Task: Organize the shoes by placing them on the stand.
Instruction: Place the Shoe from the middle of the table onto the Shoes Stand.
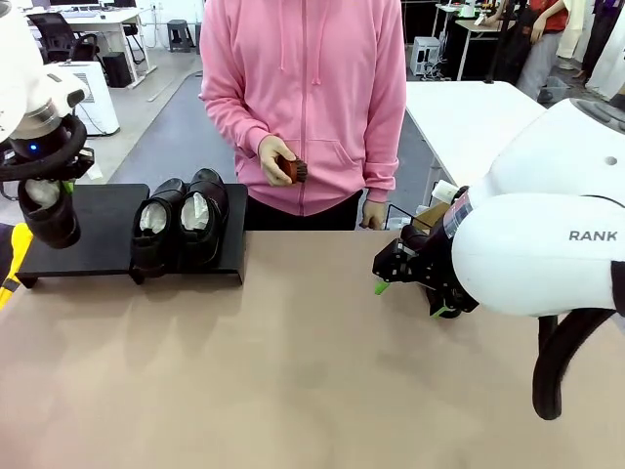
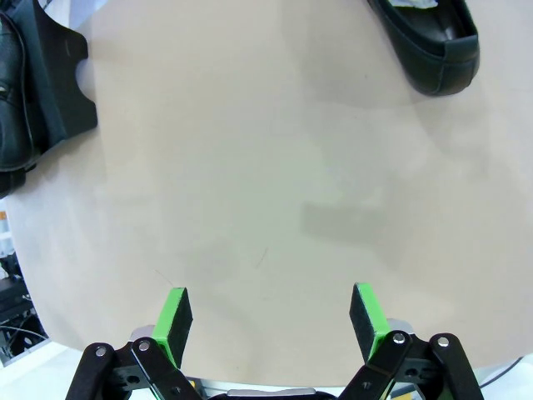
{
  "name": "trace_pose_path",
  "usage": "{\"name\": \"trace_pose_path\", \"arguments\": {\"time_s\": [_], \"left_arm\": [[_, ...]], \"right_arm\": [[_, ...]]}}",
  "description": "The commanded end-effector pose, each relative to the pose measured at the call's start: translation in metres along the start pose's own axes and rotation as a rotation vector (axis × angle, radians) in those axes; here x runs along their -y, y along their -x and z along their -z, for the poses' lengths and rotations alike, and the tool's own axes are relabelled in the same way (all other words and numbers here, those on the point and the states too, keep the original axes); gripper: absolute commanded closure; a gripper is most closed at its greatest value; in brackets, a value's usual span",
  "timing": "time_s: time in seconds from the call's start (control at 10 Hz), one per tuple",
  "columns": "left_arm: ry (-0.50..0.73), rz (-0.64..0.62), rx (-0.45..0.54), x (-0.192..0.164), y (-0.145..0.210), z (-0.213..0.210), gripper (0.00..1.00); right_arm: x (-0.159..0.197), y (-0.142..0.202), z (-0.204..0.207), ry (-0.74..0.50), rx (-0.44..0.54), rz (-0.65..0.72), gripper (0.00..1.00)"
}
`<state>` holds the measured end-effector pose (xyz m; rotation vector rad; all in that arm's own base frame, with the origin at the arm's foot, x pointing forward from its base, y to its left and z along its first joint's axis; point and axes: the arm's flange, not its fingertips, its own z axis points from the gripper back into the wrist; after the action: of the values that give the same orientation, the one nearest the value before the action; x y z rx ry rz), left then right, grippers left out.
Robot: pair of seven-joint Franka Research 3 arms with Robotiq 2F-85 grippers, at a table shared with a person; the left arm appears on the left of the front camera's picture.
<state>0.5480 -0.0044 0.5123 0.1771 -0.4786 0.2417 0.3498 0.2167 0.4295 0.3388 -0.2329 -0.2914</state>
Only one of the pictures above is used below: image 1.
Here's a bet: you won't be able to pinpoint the white office desk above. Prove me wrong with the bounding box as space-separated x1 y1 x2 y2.
9 5 157 90

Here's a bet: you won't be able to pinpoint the black arm cable sleeve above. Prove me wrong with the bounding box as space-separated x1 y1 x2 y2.
0 114 90 183
530 261 625 422

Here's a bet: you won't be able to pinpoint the black computer tower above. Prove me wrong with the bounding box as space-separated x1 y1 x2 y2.
102 51 133 89

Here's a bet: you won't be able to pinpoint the cardboard box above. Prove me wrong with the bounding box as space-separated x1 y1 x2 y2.
414 199 454 232

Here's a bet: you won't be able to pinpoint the black office chair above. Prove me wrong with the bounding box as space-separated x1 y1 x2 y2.
26 12 103 65

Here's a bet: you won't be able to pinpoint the yellow strap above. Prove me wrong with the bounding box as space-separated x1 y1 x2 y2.
0 222 35 310

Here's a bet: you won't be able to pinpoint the white table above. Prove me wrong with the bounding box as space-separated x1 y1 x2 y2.
404 80 549 197

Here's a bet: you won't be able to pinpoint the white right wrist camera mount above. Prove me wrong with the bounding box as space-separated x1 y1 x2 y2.
432 179 473 207

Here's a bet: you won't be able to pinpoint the person in pink hoodie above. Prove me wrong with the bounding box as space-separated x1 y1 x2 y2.
198 0 409 218

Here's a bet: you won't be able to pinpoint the black wire rack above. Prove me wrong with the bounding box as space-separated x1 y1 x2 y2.
387 202 417 231

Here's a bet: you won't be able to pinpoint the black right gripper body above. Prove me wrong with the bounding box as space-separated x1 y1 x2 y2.
371 229 480 317

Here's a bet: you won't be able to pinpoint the person's right hand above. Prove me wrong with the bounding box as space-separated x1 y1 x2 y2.
257 135 299 189

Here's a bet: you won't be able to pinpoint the grey stool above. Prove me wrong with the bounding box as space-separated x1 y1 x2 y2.
167 19 192 53

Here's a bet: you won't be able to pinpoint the white computer case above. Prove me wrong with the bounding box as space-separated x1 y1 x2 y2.
411 36 443 78

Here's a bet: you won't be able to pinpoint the person's left hand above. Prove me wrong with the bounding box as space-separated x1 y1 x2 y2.
361 198 390 231

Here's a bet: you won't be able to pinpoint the black metal stand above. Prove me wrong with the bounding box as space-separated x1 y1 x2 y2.
17 184 151 289
129 182 249 286

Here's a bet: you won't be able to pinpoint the brown shoe brush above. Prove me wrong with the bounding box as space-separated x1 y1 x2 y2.
275 154 311 187

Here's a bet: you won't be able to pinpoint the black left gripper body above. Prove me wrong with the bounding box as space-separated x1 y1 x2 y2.
0 124 97 183

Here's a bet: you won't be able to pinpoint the white air purifier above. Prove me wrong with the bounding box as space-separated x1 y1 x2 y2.
51 61 121 137

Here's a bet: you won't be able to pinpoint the black right arm cable sleeve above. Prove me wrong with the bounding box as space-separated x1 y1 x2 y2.
530 261 625 422

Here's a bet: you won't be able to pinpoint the black left arm cable sleeve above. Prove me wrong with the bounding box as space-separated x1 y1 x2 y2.
0 114 90 183

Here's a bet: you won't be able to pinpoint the black trousers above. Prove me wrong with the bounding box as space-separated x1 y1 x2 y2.
243 189 365 232

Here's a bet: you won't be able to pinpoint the grey plastic bin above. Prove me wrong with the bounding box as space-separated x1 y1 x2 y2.
538 75 570 104

